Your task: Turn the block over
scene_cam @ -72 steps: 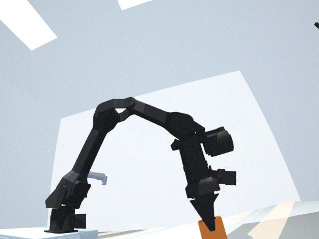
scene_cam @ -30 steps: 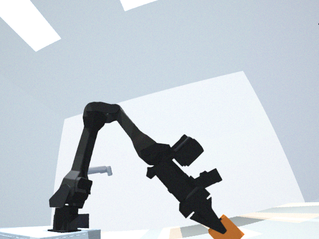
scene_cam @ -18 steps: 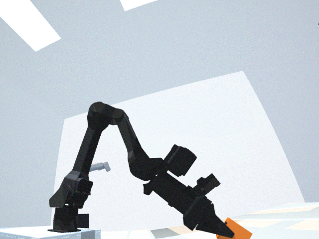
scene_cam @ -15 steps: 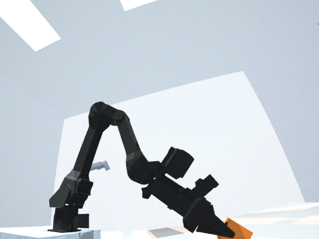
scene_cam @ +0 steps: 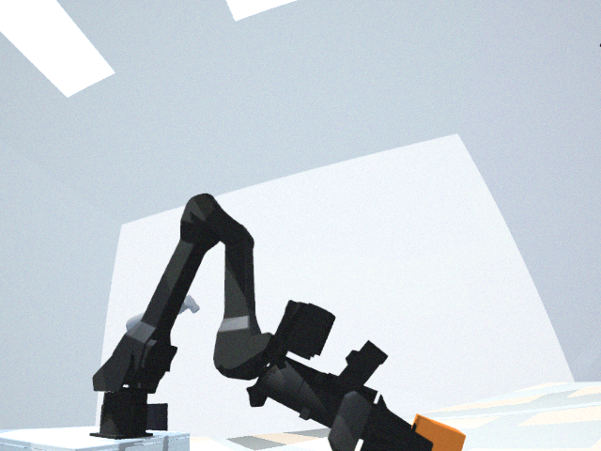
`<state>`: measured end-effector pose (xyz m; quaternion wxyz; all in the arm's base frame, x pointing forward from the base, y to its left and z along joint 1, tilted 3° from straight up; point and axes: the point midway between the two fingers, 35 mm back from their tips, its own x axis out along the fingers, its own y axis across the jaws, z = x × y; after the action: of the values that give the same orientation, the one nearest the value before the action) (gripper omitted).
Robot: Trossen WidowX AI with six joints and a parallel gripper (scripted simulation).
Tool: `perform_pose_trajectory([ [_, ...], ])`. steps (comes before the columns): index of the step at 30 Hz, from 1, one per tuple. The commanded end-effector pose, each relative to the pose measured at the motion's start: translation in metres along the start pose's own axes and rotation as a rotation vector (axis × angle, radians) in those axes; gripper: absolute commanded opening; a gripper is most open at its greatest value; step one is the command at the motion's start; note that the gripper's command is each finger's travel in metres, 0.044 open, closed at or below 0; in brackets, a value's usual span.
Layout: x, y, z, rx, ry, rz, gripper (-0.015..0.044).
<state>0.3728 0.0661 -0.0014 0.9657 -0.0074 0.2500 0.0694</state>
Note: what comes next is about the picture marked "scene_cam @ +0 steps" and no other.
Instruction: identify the orange block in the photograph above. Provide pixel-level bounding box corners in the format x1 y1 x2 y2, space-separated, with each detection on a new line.
411 413 466 451

